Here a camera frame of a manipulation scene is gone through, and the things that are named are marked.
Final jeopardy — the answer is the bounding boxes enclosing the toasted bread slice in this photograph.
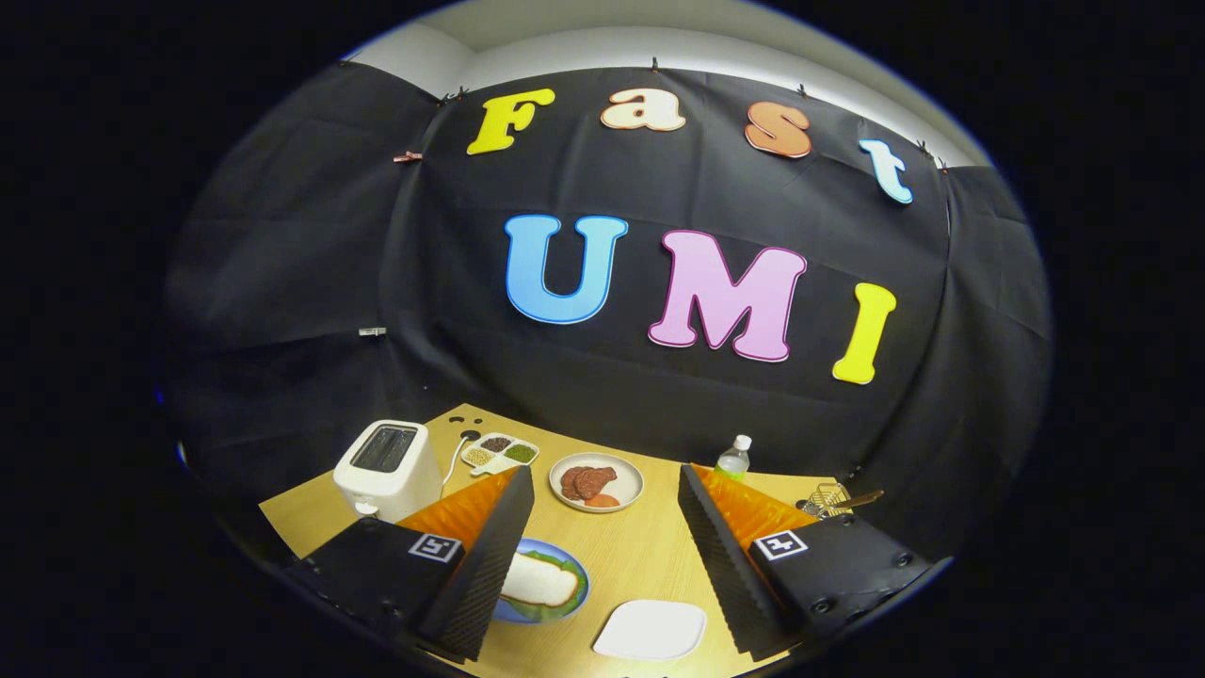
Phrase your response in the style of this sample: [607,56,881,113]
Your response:
[499,553,581,608]

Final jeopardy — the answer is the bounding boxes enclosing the green lettuce leaf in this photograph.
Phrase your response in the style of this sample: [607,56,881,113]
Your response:
[499,551,589,622]

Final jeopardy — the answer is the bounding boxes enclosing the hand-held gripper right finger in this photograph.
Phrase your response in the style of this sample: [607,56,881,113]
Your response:
[678,462,933,662]

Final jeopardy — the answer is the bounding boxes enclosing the white divided grain dish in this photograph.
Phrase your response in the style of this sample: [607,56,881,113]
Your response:
[459,431,541,476]

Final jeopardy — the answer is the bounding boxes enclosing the white power cable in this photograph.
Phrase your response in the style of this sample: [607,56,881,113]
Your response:
[441,430,481,486]

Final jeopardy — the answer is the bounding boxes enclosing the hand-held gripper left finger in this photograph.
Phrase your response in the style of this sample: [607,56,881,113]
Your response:
[282,465,536,663]

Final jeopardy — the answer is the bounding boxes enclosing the black backdrop cloth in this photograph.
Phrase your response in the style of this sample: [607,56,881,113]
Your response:
[165,61,1052,566]

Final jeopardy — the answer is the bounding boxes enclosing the white round plate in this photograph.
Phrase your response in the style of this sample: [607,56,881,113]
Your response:
[548,452,646,514]

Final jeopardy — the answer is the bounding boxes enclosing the white toaster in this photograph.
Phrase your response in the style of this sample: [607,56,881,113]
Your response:
[332,420,443,525]

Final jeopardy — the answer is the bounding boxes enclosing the small metal wire basket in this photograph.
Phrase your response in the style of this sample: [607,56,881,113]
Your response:
[795,482,886,520]

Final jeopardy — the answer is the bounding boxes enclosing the blue round plate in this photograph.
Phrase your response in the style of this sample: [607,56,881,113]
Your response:
[491,538,591,625]

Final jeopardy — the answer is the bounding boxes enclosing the white square plate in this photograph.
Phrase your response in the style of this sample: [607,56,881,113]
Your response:
[592,599,708,662]

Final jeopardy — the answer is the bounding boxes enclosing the green label drink bottle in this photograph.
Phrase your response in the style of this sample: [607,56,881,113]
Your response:
[714,434,753,481]

